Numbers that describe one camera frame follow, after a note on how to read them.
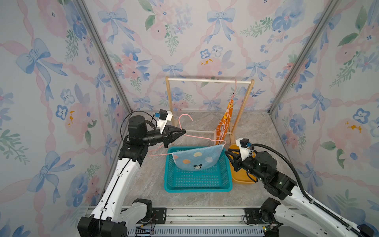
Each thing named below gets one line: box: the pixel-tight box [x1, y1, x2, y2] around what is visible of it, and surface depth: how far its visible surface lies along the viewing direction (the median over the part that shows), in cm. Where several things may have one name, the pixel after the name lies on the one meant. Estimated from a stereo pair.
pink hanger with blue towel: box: [146, 113, 227, 170], surface depth 75 cm
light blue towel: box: [171, 144, 224, 170], surface depth 75 cm
